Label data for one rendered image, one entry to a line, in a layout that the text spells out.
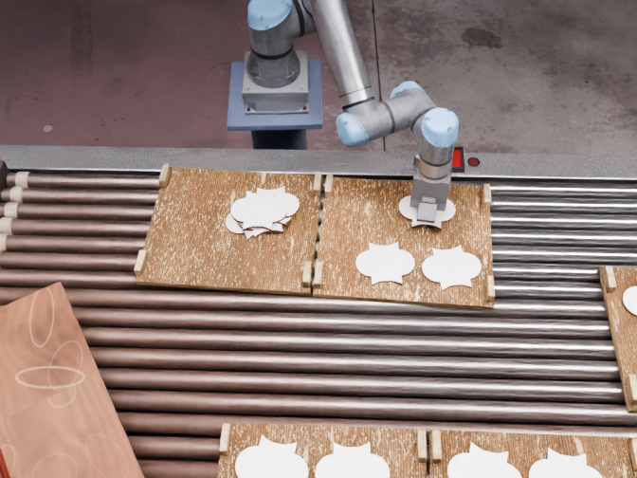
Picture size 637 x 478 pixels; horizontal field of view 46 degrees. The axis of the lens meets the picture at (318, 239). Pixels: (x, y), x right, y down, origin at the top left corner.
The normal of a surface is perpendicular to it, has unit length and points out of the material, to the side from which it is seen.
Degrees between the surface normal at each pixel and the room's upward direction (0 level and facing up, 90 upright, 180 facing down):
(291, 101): 90
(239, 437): 0
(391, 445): 0
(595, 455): 0
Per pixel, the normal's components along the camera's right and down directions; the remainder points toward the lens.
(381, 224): -0.02, -0.58
